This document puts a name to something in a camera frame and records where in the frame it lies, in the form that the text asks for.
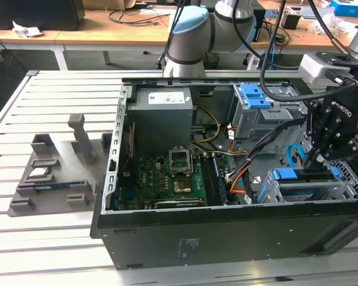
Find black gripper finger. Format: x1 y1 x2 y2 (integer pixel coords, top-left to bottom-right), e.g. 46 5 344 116
316 137 358 164
303 100 325 169

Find hard disk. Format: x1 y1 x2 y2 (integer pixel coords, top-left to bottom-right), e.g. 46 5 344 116
256 166 341 205

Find metal disk bay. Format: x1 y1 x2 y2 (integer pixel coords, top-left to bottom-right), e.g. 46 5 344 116
255 168 358 205

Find metal drive cage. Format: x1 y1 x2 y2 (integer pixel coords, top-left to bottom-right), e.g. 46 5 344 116
231 83 313 142

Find blue plastic bay latch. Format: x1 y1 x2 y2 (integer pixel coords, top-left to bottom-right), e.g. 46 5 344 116
240 83 271 110

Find crumpled clear plastic wrap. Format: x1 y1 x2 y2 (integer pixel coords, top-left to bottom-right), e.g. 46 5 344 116
311 14 347 35

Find wooden desk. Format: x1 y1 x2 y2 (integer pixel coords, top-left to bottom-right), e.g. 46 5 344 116
250 0 358 69
0 0 174 71

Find flat grey box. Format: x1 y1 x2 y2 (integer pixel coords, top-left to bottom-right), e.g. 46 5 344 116
301 5 337 20

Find blue cardboard box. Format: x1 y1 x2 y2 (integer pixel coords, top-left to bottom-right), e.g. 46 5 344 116
329 0 358 17

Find small black container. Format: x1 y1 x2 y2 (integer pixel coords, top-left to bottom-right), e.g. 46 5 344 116
281 13 301 30

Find blue installed RAM stick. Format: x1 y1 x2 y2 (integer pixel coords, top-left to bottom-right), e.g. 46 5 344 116
211 154 227 206

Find black speaker box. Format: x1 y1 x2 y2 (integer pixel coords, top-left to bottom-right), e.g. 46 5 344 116
252 7 266 42

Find black RAM slot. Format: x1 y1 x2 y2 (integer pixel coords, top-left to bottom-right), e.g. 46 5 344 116
200 154 218 206

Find metal socket cover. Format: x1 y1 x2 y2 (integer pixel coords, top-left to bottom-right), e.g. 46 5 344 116
168 145 192 172

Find CPU socket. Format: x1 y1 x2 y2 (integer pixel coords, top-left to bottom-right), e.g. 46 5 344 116
169 159 195 177

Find black PC case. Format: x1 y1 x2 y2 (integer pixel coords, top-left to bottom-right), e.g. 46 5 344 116
89 70 358 271

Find square brass chipset chip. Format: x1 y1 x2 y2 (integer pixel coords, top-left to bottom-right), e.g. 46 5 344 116
172 178 193 194

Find grey power supply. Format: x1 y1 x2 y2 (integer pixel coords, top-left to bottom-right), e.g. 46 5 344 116
126 88 195 150

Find black graphics card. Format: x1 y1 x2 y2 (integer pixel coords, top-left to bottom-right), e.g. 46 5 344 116
153 198 206 211

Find green motherboard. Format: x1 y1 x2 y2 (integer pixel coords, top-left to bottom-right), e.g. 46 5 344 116
116 154 230 211

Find brown cardboard box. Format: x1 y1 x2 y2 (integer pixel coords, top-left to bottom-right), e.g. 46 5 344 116
83 0 138 10

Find grey parts rack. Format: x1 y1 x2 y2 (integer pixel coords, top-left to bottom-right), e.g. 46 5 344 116
7 113 114 220

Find loose blue RAM stick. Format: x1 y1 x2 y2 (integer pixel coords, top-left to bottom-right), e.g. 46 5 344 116
32 183 72 191

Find silver CPU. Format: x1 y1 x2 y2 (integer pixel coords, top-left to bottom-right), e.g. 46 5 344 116
28 168 51 179

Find large black computer box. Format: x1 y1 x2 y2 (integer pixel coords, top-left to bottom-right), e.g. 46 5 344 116
0 0 86 30

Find crumpled white paper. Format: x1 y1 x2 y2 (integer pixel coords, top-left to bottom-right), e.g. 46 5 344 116
11 20 44 38

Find light blue wire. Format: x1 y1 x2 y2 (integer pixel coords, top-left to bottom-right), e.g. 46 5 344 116
286 143 305 167

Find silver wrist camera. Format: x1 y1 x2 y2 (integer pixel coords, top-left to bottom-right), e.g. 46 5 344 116
297 54 351 86

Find thick black camera cable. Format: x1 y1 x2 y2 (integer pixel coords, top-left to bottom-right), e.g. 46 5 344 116
158 0 357 104

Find yellow wires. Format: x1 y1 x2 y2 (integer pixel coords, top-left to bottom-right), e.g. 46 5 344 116
192 107 221 144

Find orange wires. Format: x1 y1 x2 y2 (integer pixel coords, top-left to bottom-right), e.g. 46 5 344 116
230 175 248 196

